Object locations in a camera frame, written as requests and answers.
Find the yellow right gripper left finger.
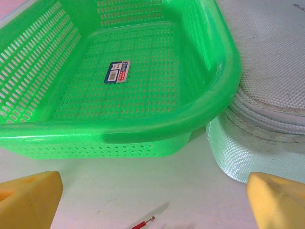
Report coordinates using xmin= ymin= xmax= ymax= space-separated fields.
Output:
xmin=0 ymin=170 xmax=64 ymax=229

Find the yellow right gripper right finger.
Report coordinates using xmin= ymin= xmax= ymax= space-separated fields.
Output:
xmin=246 ymin=171 xmax=305 ymax=229

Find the red wire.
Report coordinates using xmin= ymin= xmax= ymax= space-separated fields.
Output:
xmin=130 ymin=216 xmax=156 ymax=229

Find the green perforated plastic basket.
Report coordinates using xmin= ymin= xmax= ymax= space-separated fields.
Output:
xmin=0 ymin=0 xmax=244 ymax=164

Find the pale green zip case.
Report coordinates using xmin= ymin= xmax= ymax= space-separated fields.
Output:
xmin=205 ymin=0 xmax=305 ymax=184

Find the blue white label sticker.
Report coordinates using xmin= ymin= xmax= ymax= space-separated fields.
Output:
xmin=103 ymin=60 xmax=131 ymax=84

